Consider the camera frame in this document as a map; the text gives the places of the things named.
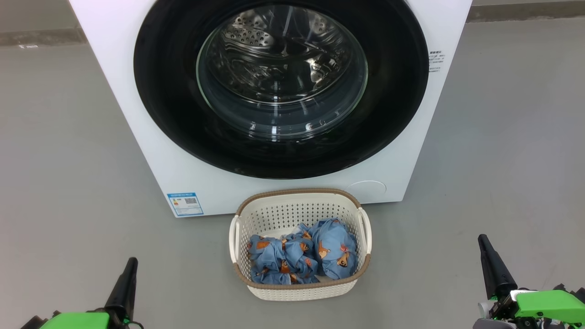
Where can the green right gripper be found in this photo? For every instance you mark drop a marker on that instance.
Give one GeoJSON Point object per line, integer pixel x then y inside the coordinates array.
{"type": "Point", "coordinates": [544, 304]}

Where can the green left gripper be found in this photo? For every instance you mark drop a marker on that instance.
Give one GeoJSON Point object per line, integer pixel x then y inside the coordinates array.
{"type": "Point", "coordinates": [77, 321]}

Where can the blue printed garment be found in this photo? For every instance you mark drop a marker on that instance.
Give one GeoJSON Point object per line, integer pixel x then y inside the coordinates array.
{"type": "Point", "coordinates": [336, 244]}
{"type": "Point", "coordinates": [274, 256]}

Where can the round black glass washer door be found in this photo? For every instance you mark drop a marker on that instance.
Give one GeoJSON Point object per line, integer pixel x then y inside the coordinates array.
{"type": "Point", "coordinates": [173, 114]}

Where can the white front-load washing machine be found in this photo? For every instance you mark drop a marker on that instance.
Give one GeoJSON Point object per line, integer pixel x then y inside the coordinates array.
{"type": "Point", "coordinates": [137, 137]}

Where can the blue energy label sticker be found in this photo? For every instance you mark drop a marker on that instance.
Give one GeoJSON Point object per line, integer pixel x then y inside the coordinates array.
{"type": "Point", "coordinates": [185, 204]}

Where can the round white filter cover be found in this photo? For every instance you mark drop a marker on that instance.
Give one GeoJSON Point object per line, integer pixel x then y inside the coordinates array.
{"type": "Point", "coordinates": [365, 192]}

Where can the cream perforated laundry basket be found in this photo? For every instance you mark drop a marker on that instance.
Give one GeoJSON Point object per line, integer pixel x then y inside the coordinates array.
{"type": "Point", "coordinates": [292, 208]}

